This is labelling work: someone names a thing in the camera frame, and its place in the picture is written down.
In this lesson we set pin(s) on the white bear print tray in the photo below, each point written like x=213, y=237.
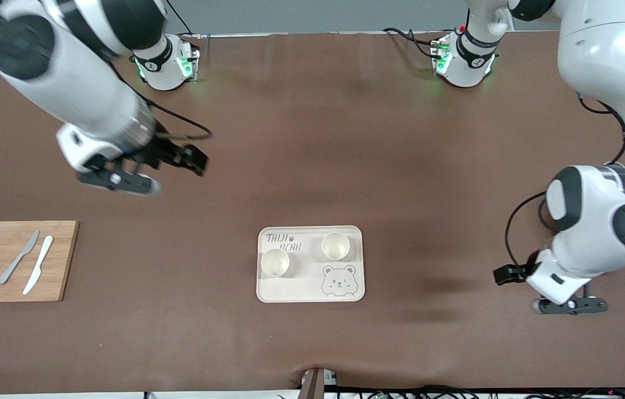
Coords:
x=301, y=291

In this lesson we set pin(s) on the grey plastic knife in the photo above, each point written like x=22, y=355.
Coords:
x=28, y=245

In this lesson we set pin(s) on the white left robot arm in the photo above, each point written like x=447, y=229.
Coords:
x=595, y=66

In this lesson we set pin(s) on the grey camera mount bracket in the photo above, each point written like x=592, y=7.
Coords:
x=315, y=385

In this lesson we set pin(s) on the white IKEA cup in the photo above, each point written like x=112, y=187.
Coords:
x=275, y=265
x=335, y=247

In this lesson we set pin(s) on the brown table mat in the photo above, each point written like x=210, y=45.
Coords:
x=312, y=138

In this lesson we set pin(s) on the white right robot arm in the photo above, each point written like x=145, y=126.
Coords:
x=79, y=94

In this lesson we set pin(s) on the white plastic knife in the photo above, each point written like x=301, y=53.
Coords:
x=41, y=256

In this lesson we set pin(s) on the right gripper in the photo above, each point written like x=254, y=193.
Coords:
x=163, y=151

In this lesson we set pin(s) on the wooden cutting board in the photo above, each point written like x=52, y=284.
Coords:
x=60, y=266

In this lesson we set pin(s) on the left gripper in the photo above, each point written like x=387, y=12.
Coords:
x=513, y=274

